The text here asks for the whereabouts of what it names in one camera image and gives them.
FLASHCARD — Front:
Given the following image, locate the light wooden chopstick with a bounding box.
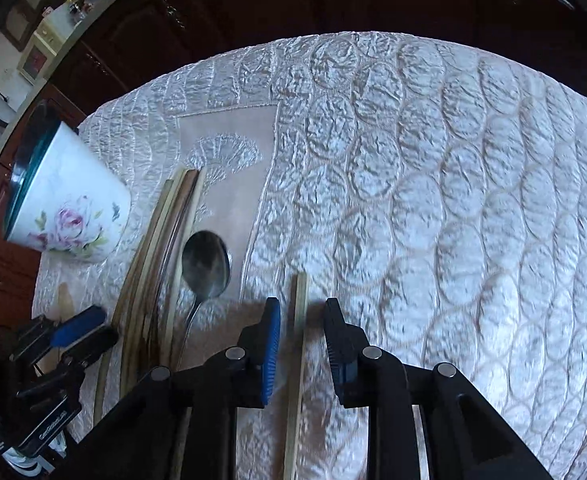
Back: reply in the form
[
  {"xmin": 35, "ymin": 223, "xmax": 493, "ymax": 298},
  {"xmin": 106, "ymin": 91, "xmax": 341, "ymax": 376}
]
[{"xmin": 282, "ymin": 272, "xmax": 309, "ymax": 480}]

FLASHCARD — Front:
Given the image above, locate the white floral utensil holder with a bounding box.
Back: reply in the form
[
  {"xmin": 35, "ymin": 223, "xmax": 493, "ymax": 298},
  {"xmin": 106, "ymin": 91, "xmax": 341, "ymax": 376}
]
[{"xmin": 4, "ymin": 101, "xmax": 132, "ymax": 263}]

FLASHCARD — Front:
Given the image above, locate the metal spoon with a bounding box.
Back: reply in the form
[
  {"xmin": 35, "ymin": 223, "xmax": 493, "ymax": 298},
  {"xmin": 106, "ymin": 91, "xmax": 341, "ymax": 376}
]
[{"xmin": 170, "ymin": 230, "xmax": 230, "ymax": 370}]

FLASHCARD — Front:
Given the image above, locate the white quilted tablecloth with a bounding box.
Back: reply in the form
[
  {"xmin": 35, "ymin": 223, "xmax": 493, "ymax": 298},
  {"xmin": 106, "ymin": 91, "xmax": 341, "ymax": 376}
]
[{"xmin": 33, "ymin": 32, "xmax": 587, "ymax": 479}]

